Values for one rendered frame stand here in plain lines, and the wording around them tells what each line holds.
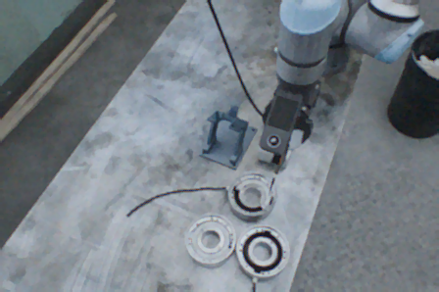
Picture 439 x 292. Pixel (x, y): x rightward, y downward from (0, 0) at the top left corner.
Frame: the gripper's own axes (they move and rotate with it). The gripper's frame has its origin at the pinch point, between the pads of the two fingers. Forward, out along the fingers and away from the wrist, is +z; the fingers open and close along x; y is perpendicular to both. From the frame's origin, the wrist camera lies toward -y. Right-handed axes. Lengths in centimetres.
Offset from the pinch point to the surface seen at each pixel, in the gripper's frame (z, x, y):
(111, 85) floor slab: 93, 117, 57
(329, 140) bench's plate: 13.1, -7.8, 14.5
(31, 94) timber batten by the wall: 91, 154, 31
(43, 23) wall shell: 73, 167, 68
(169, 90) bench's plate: 13.0, 37.0, 12.3
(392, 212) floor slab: 93, -42, 47
